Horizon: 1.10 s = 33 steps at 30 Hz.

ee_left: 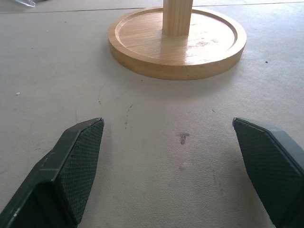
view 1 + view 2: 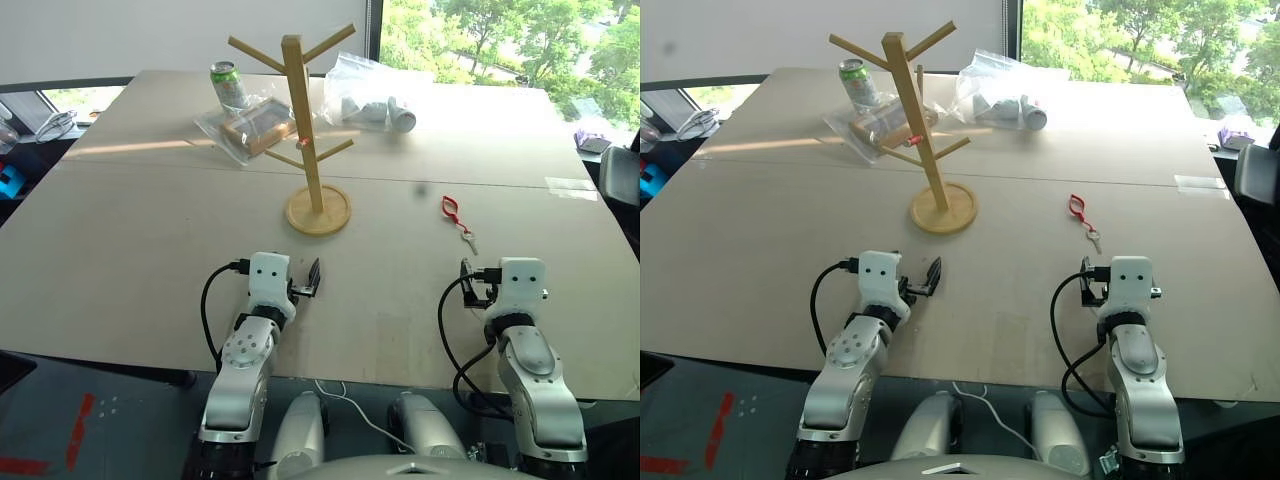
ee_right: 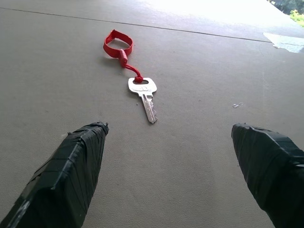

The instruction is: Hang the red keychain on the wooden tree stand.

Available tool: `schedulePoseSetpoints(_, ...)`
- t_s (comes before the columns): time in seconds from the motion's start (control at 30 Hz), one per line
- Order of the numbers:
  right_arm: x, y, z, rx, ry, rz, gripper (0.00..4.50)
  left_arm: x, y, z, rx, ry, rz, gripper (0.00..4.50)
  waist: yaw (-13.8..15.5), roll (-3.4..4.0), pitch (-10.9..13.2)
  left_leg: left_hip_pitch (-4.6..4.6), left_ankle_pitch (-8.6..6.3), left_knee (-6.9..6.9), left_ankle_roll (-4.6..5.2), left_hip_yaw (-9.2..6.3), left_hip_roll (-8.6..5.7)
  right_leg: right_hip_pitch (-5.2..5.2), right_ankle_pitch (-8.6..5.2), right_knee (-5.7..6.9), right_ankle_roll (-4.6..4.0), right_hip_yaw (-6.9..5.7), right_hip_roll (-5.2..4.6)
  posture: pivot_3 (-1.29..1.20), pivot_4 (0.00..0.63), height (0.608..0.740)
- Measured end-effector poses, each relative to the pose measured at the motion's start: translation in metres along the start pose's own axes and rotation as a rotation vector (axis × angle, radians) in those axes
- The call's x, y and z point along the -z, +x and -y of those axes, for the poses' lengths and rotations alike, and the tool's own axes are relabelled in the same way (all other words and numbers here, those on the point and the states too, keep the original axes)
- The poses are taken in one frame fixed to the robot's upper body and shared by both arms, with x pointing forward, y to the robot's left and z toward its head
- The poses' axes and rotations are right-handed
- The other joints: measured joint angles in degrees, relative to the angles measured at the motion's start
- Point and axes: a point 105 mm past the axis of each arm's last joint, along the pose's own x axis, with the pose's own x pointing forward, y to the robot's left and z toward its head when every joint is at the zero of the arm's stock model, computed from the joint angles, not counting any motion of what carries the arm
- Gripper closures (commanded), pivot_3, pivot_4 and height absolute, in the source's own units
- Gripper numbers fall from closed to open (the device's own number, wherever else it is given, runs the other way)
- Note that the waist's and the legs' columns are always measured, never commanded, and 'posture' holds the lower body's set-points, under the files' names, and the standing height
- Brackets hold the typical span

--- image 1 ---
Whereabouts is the clear plastic bag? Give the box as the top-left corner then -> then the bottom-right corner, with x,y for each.
0,0 -> 36,8

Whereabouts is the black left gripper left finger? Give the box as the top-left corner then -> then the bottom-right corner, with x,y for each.
0,117 -> 105,228

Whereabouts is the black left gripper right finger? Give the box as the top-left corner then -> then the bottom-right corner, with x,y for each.
232,117 -> 304,228

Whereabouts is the round wooden stand base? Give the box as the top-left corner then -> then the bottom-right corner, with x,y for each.
107,0 -> 247,81

